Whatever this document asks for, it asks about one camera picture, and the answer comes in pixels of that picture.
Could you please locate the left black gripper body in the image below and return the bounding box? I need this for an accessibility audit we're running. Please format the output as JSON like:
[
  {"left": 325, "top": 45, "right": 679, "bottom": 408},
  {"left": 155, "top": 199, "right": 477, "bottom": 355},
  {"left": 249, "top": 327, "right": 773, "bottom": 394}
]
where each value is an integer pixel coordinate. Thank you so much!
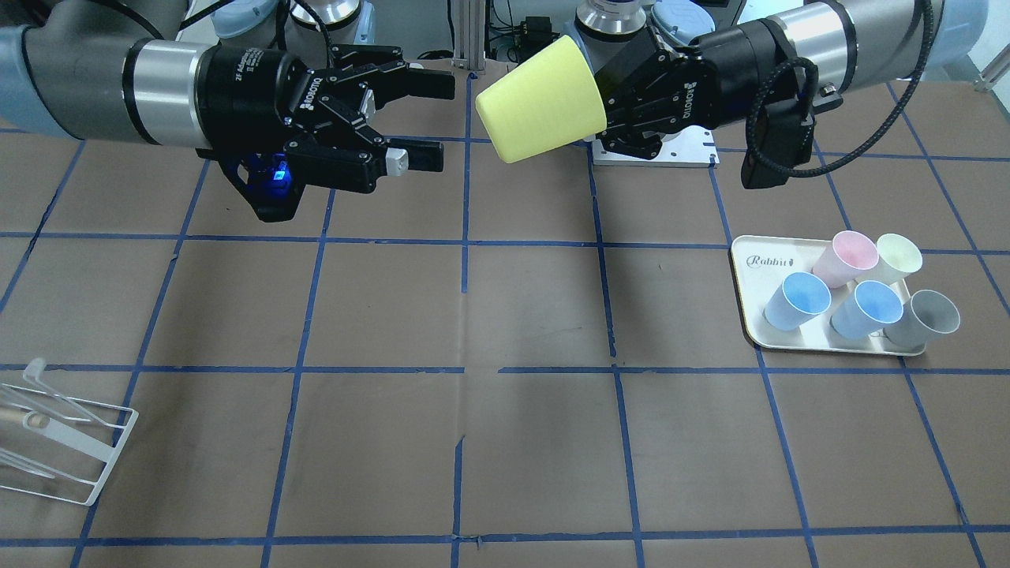
[{"left": 594, "top": 21, "right": 797, "bottom": 159}]

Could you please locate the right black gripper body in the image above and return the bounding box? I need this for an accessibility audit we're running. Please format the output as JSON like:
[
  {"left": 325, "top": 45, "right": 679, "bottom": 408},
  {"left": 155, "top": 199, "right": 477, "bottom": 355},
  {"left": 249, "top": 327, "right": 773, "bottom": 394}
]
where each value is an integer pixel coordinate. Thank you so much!
[{"left": 196, "top": 46, "right": 381, "bottom": 164}]

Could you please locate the yellow plastic cup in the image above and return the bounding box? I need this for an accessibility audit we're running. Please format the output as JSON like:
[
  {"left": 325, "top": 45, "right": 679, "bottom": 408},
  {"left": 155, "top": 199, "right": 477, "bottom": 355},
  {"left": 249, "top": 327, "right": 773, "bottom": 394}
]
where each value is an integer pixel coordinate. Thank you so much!
[{"left": 475, "top": 35, "right": 607, "bottom": 164}]

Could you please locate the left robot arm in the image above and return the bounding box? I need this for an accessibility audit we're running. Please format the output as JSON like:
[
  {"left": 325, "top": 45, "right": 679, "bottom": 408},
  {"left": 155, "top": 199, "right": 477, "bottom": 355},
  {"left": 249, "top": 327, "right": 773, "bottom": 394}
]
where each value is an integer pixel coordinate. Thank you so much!
[{"left": 573, "top": 1, "right": 989, "bottom": 159}]

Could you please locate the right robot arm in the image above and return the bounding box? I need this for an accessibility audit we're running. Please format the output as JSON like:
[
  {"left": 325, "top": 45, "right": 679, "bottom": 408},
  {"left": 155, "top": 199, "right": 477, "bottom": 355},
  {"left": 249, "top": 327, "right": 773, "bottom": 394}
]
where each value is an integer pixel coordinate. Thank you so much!
[{"left": 2, "top": 1, "right": 455, "bottom": 219}]

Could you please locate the light blue cup outer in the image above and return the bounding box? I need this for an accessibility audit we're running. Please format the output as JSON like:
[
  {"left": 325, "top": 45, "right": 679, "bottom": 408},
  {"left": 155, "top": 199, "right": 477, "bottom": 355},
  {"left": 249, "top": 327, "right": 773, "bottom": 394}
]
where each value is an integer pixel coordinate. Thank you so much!
[{"left": 764, "top": 272, "right": 832, "bottom": 332}]

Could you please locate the light blue cup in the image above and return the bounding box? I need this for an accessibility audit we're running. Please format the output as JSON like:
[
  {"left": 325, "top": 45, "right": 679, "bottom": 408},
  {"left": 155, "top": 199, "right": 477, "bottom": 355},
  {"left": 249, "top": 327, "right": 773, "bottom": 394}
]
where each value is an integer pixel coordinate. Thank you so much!
[
  {"left": 830, "top": 280, "right": 904, "bottom": 339},
  {"left": 764, "top": 272, "right": 832, "bottom": 332}
]

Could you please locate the pink plastic cup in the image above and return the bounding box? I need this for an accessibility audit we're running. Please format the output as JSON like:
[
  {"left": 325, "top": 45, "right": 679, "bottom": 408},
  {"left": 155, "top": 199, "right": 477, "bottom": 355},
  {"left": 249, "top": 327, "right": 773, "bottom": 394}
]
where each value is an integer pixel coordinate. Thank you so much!
[{"left": 810, "top": 230, "right": 880, "bottom": 289}]

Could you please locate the pale green plastic cup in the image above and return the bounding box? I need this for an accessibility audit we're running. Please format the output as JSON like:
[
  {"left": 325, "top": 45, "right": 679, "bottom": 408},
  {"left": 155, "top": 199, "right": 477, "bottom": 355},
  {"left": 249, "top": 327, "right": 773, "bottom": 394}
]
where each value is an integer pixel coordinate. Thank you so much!
[{"left": 861, "top": 233, "right": 923, "bottom": 285}]

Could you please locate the light blue cup middle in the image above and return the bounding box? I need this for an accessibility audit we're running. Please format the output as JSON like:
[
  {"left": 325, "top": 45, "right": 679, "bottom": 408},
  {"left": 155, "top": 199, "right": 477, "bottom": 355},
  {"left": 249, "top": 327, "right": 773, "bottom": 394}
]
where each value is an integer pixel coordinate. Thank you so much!
[{"left": 830, "top": 280, "right": 904, "bottom": 339}]

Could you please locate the grey plastic cup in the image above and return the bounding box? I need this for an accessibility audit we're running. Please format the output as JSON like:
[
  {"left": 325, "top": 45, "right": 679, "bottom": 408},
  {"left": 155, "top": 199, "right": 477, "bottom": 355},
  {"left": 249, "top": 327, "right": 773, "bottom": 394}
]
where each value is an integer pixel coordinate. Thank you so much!
[{"left": 883, "top": 289, "right": 962, "bottom": 348}]

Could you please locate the black electronics box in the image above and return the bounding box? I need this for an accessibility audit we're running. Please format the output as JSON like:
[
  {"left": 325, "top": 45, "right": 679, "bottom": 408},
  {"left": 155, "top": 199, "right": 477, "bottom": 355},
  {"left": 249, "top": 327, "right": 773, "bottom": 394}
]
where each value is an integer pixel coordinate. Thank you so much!
[{"left": 516, "top": 16, "right": 556, "bottom": 61}]

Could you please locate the cream plastic tray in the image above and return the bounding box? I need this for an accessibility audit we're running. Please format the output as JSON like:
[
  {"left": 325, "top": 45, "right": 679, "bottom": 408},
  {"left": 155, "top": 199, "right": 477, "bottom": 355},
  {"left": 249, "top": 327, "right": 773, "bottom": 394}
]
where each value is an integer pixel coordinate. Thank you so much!
[{"left": 730, "top": 236, "right": 926, "bottom": 357}]

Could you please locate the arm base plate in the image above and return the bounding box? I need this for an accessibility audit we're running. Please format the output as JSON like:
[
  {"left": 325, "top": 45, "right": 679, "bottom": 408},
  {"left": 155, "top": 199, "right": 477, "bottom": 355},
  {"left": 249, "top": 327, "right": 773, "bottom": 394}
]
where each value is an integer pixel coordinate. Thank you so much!
[{"left": 591, "top": 126, "right": 720, "bottom": 168}]

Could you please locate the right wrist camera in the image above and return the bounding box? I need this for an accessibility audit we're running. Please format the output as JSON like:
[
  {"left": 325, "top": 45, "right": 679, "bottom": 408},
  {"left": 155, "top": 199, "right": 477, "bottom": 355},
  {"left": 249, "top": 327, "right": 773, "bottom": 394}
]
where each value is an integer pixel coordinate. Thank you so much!
[{"left": 216, "top": 152, "right": 305, "bottom": 223}]

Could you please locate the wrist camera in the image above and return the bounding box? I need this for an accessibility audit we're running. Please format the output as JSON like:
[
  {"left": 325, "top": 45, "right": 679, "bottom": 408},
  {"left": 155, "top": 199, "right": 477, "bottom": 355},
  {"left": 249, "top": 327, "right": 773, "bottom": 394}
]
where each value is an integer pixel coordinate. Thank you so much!
[
  {"left": 740, "top": 84, "right": 815, "bottom": 189},
  {"left": 216, "top": 152, "right": 305, "bottom": 223}
]

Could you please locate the aluminium frame post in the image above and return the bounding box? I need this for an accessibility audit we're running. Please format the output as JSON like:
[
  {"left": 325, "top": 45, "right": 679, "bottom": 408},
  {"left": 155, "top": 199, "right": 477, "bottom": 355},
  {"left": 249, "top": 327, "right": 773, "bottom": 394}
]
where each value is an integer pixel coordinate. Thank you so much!
[{"left": 448, "top": 1, "right": 487, "bottom": 75}]

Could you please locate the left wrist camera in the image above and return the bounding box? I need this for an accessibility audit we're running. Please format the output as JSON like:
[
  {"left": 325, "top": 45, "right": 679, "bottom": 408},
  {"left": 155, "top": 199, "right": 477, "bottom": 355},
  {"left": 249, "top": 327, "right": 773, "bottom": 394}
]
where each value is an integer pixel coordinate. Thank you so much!
[{"left": 740, "top": 84, "right": 815, "bottom": 189}]

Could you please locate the white wire dish rack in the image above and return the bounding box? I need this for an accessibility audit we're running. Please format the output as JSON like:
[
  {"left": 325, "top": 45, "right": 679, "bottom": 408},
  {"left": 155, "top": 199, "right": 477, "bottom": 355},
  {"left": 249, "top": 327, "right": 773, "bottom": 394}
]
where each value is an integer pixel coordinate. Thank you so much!
[{"left": 1, "top": 358, "right": 140, "bottom": 506}]

